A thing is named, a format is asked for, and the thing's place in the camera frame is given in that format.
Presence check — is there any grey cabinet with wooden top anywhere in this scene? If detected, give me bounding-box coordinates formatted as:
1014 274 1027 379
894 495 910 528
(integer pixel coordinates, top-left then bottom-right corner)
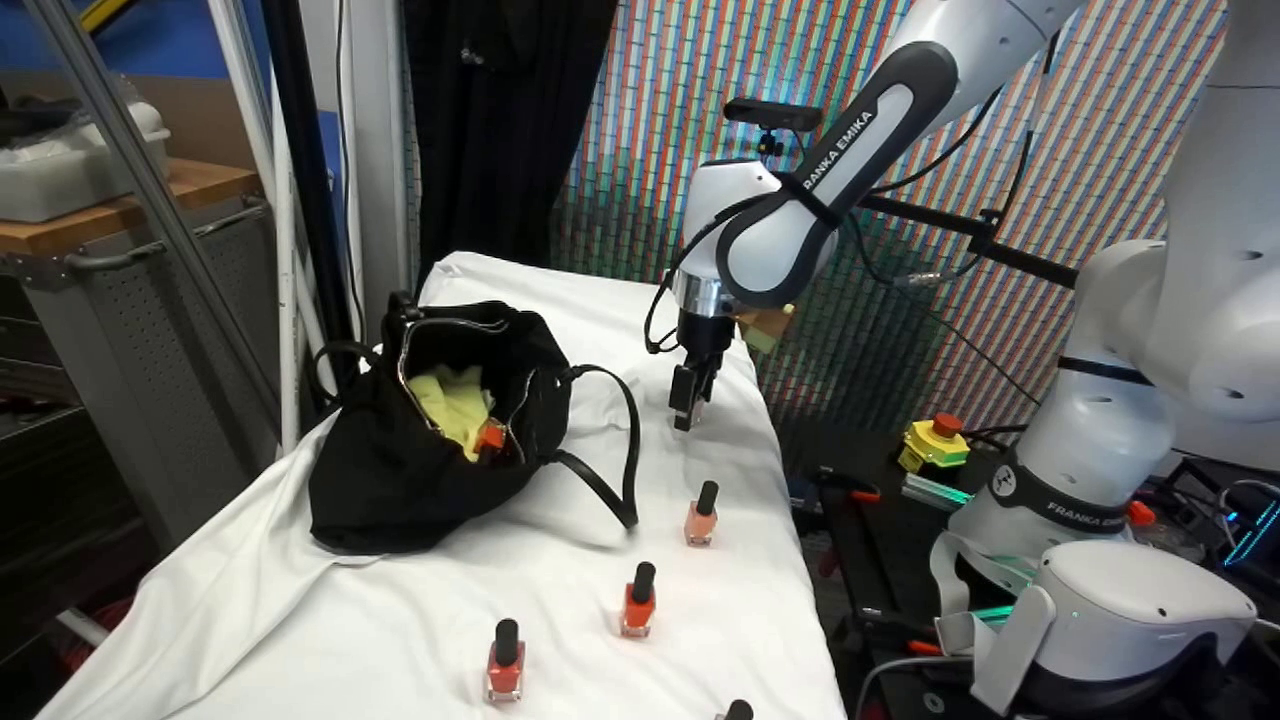
0 154 282 552

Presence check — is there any blue cable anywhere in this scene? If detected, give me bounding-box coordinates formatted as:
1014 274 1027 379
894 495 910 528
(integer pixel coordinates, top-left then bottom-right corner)
1219 474 1280 575

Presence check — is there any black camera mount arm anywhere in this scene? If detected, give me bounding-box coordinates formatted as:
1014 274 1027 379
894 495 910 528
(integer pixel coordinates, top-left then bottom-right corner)
743 124 1079 293

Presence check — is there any black vertical pole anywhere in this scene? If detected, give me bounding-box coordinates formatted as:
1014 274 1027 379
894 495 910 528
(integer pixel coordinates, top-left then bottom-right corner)
261 0 361 403

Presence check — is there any white tablecloth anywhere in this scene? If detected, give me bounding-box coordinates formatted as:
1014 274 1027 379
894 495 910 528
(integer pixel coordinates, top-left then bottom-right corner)
34 246 851 720

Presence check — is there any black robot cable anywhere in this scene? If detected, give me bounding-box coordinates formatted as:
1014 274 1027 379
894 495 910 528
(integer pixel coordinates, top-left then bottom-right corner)
639 197 803 357

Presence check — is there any black stereo camera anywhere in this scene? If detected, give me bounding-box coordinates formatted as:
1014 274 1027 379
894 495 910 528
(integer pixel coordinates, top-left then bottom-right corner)
718 93 826 135

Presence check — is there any yellow cloth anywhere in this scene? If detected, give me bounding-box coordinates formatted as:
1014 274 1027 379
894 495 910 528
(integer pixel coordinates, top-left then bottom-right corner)
399 361 502 464

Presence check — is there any black handbag with strap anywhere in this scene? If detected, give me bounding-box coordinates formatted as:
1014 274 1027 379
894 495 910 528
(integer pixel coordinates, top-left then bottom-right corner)
308 293 643 557

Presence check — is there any yellow emergency stop button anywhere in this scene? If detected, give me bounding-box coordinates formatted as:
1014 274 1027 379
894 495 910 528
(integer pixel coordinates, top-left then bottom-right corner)
894 411 974 474

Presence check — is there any large display screen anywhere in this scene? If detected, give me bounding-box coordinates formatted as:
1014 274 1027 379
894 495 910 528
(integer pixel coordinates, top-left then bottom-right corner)
553 0 1237 445

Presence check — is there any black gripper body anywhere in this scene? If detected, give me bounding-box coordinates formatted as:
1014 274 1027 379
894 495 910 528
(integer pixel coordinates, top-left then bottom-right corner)
672 302 740 385

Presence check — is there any peach nail polish bottle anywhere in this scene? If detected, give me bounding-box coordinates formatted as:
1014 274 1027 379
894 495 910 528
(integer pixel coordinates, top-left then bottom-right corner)
680 474 722 552

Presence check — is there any white plastic bin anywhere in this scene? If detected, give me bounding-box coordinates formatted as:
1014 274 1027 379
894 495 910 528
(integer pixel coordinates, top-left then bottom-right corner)
0 95 176 227

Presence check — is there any aluminium frame post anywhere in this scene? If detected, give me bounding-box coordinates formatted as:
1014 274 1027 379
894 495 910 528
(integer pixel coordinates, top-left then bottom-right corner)
19 0 282 417

